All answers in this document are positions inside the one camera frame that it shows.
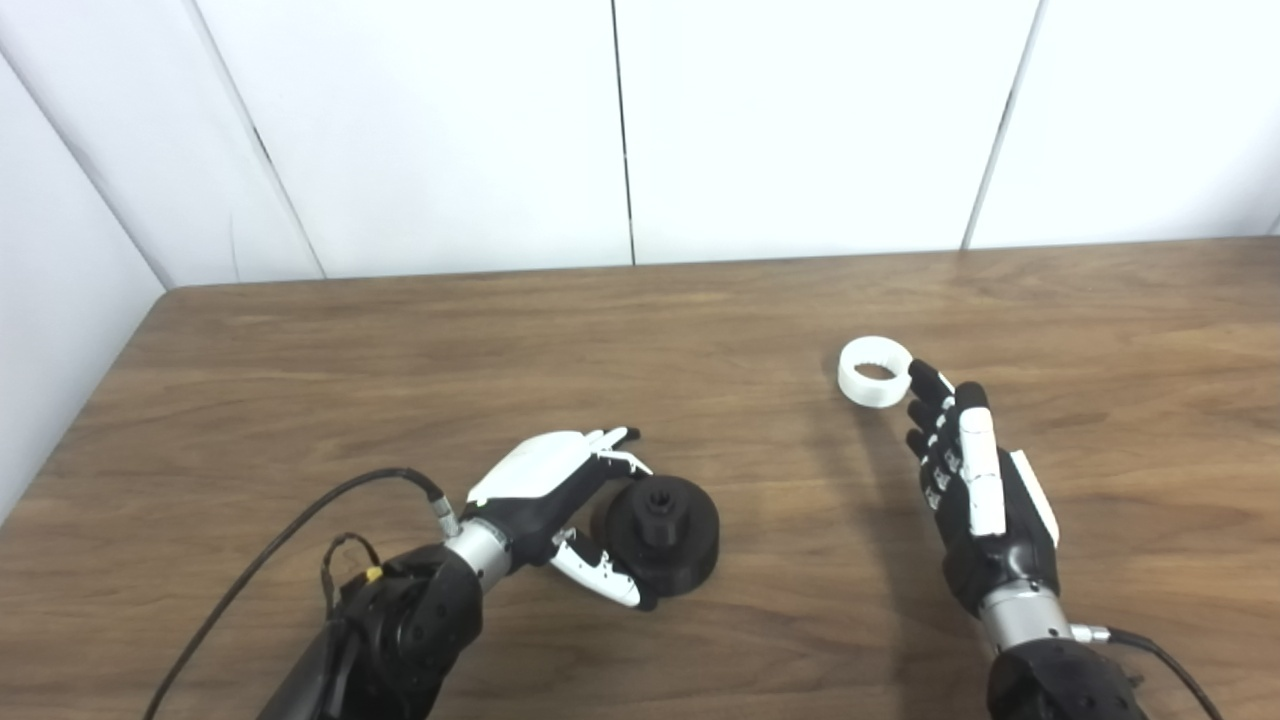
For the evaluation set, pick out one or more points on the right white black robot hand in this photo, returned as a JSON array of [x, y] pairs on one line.
[[985, 480]]

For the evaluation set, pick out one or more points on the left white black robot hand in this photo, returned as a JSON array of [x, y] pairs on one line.
[[535, 470]]

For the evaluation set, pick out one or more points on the round black plastic part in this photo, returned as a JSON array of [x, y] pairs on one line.
[[680, 545]]

